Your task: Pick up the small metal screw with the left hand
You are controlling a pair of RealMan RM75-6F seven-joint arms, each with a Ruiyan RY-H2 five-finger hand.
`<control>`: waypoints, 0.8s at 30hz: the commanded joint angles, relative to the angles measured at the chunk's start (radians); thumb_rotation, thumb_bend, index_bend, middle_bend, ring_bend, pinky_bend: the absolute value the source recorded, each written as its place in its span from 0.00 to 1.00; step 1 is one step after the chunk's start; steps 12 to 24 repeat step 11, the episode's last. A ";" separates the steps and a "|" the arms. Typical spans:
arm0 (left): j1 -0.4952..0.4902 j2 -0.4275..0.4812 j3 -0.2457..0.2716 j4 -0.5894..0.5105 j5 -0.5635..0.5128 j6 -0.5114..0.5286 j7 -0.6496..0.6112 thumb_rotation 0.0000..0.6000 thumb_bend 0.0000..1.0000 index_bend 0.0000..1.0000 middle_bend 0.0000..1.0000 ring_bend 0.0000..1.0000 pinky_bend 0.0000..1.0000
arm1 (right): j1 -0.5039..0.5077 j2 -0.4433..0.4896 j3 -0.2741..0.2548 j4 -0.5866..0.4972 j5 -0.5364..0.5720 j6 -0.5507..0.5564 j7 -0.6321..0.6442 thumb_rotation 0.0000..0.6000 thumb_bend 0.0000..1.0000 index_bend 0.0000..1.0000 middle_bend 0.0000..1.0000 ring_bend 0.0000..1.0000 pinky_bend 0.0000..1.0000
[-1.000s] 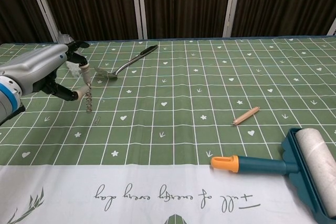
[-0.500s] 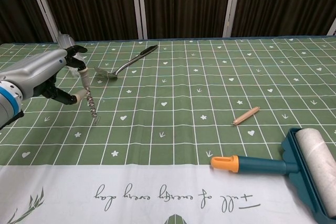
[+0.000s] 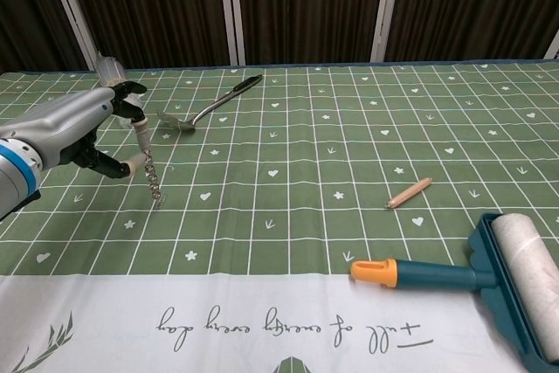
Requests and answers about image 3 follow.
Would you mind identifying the dark pleated screen curtain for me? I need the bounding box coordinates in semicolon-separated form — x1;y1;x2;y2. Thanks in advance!
0;0;559;75

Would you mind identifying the green grid pattern tablecloth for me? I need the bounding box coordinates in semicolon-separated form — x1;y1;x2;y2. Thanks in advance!
0;58;559;373

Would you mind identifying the teal lint roller orange tip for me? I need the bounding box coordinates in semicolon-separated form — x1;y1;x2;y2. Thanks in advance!
349;211;559;373

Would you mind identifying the wooden stick metal tip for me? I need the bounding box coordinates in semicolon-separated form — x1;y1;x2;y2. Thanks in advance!
385;176;434;211

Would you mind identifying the stack of clear plastic cups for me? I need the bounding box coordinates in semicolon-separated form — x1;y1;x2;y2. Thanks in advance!
96;52;145;130

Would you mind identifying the metal bead chain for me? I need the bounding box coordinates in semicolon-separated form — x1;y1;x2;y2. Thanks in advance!
141;149;161;204

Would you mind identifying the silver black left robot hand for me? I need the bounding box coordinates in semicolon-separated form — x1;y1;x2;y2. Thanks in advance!
0;79;153;180

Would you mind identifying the white screen frame post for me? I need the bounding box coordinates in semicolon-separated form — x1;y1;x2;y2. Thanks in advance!
369;0;404;64
225;0;247;66
543;31;559;61
42;0;102;73

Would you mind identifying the metal spatula black handle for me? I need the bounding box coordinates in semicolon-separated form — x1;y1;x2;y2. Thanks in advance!
156;74;264;136

